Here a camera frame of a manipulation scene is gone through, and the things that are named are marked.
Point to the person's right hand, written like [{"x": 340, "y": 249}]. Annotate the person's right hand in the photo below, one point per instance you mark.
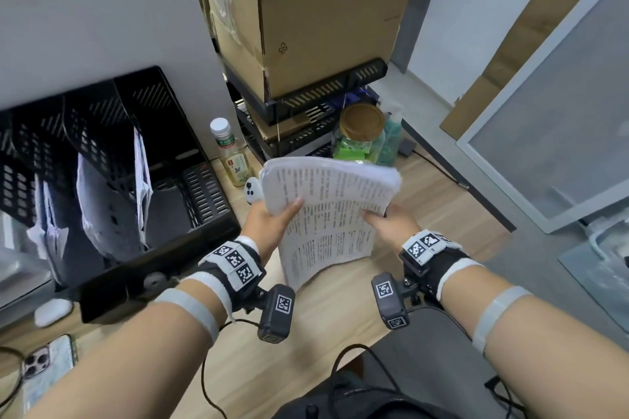
[{"x": 395, "y": 227}]

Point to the person's left hand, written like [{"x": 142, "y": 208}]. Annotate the person's left hand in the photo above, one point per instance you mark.
[{"x": 268, "y": 232}]

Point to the dense text document stack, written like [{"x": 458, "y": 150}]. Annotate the dense text document stack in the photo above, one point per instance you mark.
[{"x": 334, "y": 207}]

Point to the black mesh file organizer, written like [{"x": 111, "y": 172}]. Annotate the black mesh file organizer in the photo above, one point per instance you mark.
[{"x": 162, "y": 261}]

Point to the printed instruction sheets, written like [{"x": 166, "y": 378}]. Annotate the printed instruction sheets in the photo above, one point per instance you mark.
[{"x": 108, "y": 217}]

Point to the paper sheets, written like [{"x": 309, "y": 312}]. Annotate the paper sheets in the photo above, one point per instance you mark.
[
  {"x": 344, "y": 355},
  {"x": 49, "y": 232}
]

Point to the person's right forearm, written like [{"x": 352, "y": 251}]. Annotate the person's right forearm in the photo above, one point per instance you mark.
[{"x": 550, "y": 350}]

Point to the person's left forearm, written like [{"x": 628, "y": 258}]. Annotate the person's left forearm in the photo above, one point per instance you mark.
[{"x": 128, "y": 364}]

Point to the white game controller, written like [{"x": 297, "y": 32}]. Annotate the white game controller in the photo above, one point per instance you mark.
[{"x": 253, "y": 193}]

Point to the grey power adapter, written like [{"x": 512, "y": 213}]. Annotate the grey power adapter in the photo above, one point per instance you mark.
[{"x": 407, "y": 148}]

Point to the white capped drink bottle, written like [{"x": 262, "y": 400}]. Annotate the white capped drink bottle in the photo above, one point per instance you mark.
[{"x": 233, "y": 158}]

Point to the teal spray bottle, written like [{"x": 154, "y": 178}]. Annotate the teal spray bottle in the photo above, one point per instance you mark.
[{"x": 390, "y": 143}]

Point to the flat brown box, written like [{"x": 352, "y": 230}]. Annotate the flat brown box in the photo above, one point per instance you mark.
[{"x": 290, "y": 130}]

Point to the wooden table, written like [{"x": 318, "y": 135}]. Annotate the wooden table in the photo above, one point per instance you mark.
[{"x": 319, "y": 325}]

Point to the glass jar with cork lid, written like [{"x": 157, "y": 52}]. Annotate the glass jar with cork lid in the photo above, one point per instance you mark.
[{"x": 361, "y": 124}]

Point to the white tape roll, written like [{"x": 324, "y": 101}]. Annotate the white tape roll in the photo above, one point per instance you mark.
[{"x": 155, "y": 282}]

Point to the paper sheets on desk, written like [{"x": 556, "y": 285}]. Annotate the paper sheets on desk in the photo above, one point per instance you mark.
[{"x": 344, "y": 355}]

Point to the black tiered tray shelf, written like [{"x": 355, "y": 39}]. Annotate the black tiered tray shelf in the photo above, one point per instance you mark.
[{"x": 314, "y": 89}]

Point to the black bag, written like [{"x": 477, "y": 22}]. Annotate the black bag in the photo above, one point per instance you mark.
[{"x": 354, "y": 401}]

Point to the white framed frosted door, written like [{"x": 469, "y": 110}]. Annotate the white framed frosted door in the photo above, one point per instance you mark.
[{"x": 565, "y": 114}]

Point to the light teal storage bag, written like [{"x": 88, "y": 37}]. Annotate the light teal storage bag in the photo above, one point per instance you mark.
[{"x": 599, "y": 266}]

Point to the large brown cardboard box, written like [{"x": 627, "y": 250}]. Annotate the large brown cardboard box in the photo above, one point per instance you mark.
[{"x": 319, "y": 16}]

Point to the white earbuds case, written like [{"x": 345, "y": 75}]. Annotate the white earbuds case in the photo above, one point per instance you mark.
[{"x": 53, "y": 312}]

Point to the flat cardboard sheet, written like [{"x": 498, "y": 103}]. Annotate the flat cardboard sheet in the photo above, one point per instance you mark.
[{"x": 530, "y": 26}]

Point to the marble case smartphone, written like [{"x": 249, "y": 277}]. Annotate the marble case smartphone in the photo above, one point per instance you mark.
[{"x": 49, "y": 364}]

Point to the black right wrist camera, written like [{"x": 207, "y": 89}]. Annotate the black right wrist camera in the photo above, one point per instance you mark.
[{"x": 390, "y": 301}]

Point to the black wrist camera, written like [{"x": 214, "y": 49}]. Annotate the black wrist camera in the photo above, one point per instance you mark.
[
  {"x": 390, "y": 301},
  {"x": 277, "y": 313}
]

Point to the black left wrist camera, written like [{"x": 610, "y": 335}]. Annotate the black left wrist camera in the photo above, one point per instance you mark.
[{"x": 277, "y": 313}]

